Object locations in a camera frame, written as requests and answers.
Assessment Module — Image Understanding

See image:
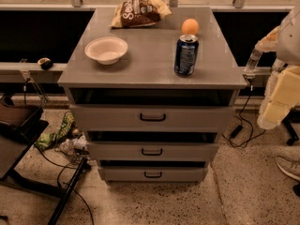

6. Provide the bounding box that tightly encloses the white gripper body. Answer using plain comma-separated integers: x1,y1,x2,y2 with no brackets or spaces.
257,59,300,129

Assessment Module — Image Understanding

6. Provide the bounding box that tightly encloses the grey top drawer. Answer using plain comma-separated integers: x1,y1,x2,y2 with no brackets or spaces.
70,105,234,132

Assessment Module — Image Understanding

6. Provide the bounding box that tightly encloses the grey drawer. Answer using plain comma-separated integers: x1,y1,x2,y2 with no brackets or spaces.
97,167,208,183
70,105,234,132
87,142,218,161

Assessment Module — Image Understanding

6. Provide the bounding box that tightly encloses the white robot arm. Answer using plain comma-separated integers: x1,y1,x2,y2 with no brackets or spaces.
257,5,300,129

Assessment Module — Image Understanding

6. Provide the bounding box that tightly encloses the grey drawer cabinet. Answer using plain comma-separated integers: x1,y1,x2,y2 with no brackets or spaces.
58,7,247,168

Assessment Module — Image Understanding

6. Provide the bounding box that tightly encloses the grey bottom drawer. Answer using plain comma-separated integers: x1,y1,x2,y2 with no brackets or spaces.
97,167,208,183

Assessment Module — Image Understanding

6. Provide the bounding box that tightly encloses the grey middle drawer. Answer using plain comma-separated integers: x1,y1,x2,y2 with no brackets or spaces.
87,142,218,161

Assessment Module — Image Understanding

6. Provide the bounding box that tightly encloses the clear water bottle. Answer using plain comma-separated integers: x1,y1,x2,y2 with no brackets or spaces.
244,49,263,75

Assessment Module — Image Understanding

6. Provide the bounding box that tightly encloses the grey sneaker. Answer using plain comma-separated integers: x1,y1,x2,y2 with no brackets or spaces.
276,156,300,182

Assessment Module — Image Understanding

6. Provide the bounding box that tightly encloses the blue soda can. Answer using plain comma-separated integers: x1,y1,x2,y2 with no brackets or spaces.
174,35,199,77

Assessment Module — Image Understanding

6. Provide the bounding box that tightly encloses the orange fruit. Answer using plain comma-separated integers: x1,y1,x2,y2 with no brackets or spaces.
181,19,199,35

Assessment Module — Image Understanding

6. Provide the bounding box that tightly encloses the brown chip bag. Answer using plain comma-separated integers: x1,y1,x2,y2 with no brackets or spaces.
111,0,172,28

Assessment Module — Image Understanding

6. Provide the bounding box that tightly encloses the white bowl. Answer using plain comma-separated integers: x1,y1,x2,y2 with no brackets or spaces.
84,37,128,65

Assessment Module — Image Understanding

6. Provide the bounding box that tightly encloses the black tape measure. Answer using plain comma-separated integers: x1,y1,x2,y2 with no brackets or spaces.
37,57,53,70

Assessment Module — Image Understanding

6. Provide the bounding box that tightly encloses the green snack bag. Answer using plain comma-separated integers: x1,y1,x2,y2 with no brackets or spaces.
34,112,75,151

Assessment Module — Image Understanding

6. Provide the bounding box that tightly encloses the black power cable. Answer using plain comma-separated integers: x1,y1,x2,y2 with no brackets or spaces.
222,78,266,149

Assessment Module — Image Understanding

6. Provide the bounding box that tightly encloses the black floor cable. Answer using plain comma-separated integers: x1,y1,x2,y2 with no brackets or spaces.
32,143,96,225

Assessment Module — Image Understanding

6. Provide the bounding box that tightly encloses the black stand frame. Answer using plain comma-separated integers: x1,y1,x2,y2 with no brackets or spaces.
0,92,92,225

